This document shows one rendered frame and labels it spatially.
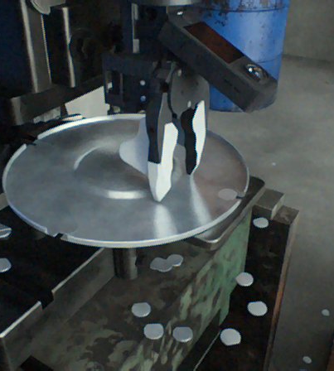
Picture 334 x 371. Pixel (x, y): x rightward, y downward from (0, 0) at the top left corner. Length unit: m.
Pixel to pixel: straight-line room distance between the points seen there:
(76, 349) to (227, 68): 0.34
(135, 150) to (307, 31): 3.49
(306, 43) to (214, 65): 3.54
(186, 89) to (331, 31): 3.44
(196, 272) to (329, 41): 3.38
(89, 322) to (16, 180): 0.19
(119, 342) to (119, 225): 0.14
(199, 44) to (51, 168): 0.25
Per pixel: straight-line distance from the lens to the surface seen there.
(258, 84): 0.40
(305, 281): 1.59
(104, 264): 0.58
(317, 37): 3.90
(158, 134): 0.43
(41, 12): 0.48
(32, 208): 0.50
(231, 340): 0.54
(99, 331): 0.55
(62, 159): 0.58
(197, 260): 0.63
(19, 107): 0.50
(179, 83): 0.44
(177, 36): 0.42
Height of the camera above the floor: 1.06
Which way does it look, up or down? 33 degrees down
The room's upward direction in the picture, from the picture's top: straight up
